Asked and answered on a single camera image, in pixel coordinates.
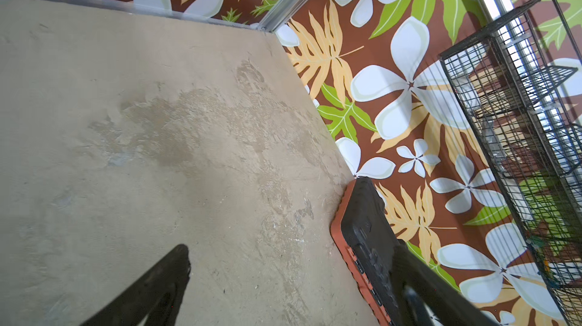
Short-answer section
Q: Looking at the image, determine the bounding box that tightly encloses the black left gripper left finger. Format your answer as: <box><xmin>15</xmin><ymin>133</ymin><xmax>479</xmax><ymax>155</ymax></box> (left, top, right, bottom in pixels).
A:
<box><xmin>83</xmin><ymin>244</ymin><xmax>191</xmax><ymax>325</ymax></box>

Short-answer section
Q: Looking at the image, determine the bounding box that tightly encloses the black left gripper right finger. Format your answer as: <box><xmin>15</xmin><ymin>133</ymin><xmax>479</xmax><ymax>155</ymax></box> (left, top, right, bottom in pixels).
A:
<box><xmin>392</xmin><ymin>244</ymin><xmax>496</xmax><ymax>325</ymax></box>

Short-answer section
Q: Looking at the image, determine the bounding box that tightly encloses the black plastic tool case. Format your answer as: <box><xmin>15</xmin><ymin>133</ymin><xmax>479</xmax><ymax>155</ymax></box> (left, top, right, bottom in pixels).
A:
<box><xmin>330</xmin><ymin>177</ymin><xmax>404</xmax><ymax>325</ymax></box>

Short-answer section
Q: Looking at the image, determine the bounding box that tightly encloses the black wire basket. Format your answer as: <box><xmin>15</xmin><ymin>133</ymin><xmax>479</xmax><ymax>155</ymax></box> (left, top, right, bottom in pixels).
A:
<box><xmin>440</xmin><ymin>0</ymin><xmax>581</xmax><ymax>325</ymax></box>

